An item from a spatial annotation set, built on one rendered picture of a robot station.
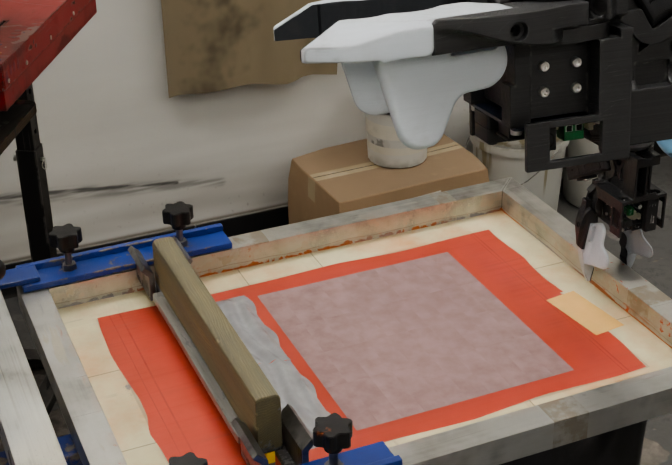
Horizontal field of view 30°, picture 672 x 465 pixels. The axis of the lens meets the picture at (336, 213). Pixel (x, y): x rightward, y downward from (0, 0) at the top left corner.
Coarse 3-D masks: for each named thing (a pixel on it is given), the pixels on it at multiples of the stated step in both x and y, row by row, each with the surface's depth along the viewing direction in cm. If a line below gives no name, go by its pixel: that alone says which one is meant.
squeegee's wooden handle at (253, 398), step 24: (168, 240) 168; (168, 264) 163; (168, 288) 165; (192, 288) 157; (192, 312) 155; (216, 312) 152; (192, 336) 157; (216, 336) 147; (216, 360) 148; (240, 360) 142; (240, 384) 140; (264, 384) 138; (240, 408) 142; (264, 408) 136; (264, 432) 138
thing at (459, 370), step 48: (432, 336) 165; (480, 336) 165; (528, 336) 165; (576, 336) 165; (336, 384) 156; (384, 384) 156; (432, 384) 156; (480, 384) 155; (528, 384) 155; (576, 384) 155; (192, 432) 148; (384, 432) 147
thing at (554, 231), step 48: (480, 192) 195; (528, 192) 195; (240, 240) 183; (288, 240) 184; (336, 240) 187; (48, 288) 171; (96, 288) 174; (624, 288) 169; (48, 336) 160; (624, 384) 149; (96, 432) 142; (480, 432) 141; (528, 432) 141; (576, 432) 145
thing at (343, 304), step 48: (480, 240) 189; (240, 288) 177; (288, 288) 177; (336, 288) 177; (384, 288) 177; (432, 288) 176; (480, 288) 176; (528, 288) 176; (144, 336) 167; (288, 336) 166; (336, 336) 166; (384, 336) 165; (144, 384) 157; (192, 384) 156
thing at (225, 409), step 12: (156, 300) 167; (168, 312) 164; (168, 324) 163; (180, 324) 162; (180, 336) 159; (192, 348) 156; (192, 360) 154; (204, 372) 152; (204, 384) 150; (216, 384) 149; (216, 396) 147; (228, 408) 145; (228, 420) 143
